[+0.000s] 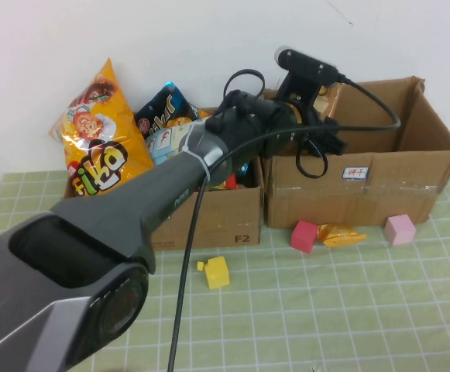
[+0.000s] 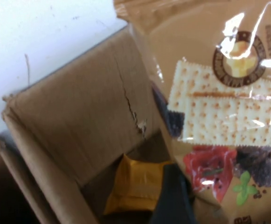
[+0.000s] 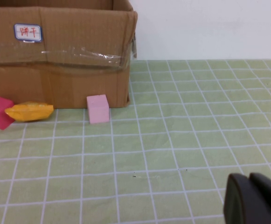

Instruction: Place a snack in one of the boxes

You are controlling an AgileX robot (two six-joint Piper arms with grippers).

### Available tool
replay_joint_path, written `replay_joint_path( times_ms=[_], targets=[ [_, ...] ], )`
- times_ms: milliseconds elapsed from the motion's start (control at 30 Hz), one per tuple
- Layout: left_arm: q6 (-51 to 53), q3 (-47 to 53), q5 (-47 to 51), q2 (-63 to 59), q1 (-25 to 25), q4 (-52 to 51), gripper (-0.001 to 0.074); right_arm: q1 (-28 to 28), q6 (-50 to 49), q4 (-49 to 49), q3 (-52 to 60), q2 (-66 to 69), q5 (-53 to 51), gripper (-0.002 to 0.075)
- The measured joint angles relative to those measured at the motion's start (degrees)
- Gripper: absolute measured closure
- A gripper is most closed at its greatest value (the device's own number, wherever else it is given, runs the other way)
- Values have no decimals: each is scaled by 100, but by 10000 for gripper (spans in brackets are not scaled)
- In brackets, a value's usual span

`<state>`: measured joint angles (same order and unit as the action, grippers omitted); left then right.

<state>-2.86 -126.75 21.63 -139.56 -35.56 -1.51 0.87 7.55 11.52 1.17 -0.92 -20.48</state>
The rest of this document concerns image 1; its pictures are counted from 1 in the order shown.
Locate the magenta foam cube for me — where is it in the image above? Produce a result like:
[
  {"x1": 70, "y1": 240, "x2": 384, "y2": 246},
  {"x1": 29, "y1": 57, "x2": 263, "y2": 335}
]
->
[{"x1": 289, "y1": 220, "x2": 319, "y2": 254}]

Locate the yellow foam cube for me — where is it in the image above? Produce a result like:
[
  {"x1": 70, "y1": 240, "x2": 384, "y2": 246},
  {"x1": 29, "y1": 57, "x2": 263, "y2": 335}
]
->
[{"x1": 204, "y1": 256, "x2": 232, "y2": 290}]

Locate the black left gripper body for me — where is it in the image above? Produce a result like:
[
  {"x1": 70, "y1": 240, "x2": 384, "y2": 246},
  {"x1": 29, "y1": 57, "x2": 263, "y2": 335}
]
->
[{"x1": 286, "y1": 102, "x2": 326, "y2": 157}]

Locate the cardboard box with F2 print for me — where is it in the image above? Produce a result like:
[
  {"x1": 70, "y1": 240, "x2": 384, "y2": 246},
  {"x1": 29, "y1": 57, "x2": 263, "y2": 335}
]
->
[{"x1": 64, "y1": 106, "x2": 266, "y2": 251}]

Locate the red and white chip bag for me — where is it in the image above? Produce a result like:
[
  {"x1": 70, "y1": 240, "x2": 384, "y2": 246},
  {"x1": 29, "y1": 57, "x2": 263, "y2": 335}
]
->
[{"x1": 146, "y1": 118, "x2": 249, "y2": 190}]

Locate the brown snack bar packet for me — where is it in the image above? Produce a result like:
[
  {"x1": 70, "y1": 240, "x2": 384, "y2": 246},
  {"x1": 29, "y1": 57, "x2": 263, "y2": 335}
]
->
[{"x1": 312, "y1": 82, "x2": 345, "y2": 121}]

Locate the light pink foam cube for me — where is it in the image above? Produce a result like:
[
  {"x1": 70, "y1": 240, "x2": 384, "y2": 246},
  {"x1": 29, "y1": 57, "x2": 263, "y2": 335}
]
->
[{"x1": 383, "y1": 214, "x2": 417, "y2": 246}]

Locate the small gold snack packet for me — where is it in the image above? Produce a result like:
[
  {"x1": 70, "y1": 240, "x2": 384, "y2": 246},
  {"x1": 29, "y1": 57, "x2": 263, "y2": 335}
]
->
[{"x1": 316, "y1": 223, "x2": 367, "y2": 249}]

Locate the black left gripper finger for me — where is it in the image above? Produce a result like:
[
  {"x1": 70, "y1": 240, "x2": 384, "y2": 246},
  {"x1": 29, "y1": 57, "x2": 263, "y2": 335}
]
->
[
  {"x1": 320, "y1": 133, "x2": 349, "y2": 157},
  {"x1": 320, "y1": 115, "x2": 341, "y2": 132}
]

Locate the large orange chip bag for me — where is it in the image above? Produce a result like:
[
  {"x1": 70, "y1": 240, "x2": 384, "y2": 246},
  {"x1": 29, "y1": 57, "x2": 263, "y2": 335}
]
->
[{"x1": 49, "y1": 57, "x2": 156, "y2": 199}]

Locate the white label with red writing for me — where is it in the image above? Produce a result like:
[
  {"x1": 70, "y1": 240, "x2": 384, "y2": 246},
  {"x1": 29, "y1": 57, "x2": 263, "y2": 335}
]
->
[{"x1": 342, "y1": 166, "x2": 369, "y2": 181}]

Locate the dark blue chip bag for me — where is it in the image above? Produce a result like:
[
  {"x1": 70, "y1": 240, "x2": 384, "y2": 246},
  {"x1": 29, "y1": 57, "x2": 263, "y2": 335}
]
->
[{"x1": 134, "y1": 81, "x2": 212, "y2": 136}]

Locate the taped cardboard box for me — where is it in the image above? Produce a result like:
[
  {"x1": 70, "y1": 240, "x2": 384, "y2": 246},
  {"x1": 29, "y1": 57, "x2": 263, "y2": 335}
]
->
[{"x1": 258, "y1": 76, "x2": 450, "y2": 230}]

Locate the green checked tablecloth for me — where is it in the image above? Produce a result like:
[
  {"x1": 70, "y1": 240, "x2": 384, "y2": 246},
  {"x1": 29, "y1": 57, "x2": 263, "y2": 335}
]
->
[{"x1": 0, "y1": 150, "x2": 450, "y2": 372}]

